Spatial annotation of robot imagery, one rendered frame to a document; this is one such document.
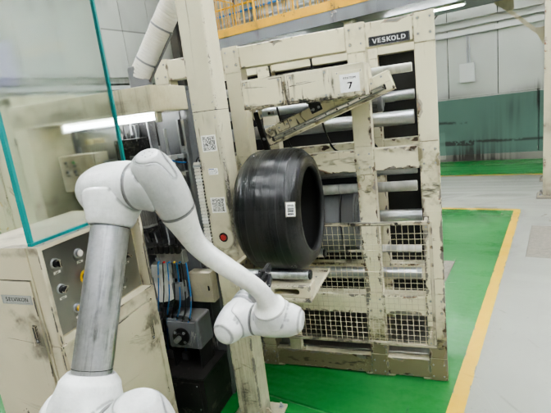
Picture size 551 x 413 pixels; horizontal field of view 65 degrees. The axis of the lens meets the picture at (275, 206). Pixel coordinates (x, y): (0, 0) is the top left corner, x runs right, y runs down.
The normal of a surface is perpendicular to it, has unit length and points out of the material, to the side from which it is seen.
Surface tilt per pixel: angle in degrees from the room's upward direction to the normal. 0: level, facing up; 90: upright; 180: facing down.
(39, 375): 90
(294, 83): 90
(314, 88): 90
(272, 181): 52
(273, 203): 72
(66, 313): 90
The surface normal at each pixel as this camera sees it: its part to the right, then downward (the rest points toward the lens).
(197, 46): -0.33, 0.24
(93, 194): -0.46, -0.10
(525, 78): -0.53, 0.25
